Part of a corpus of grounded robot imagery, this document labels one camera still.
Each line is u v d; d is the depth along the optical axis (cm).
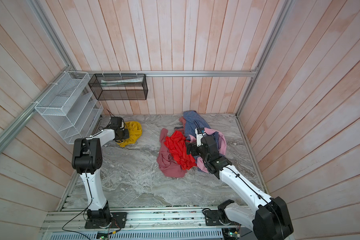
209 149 59
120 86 103
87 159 58
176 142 90
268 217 39
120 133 89
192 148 73
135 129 104
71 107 73
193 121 111
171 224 73
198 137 71
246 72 94
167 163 88
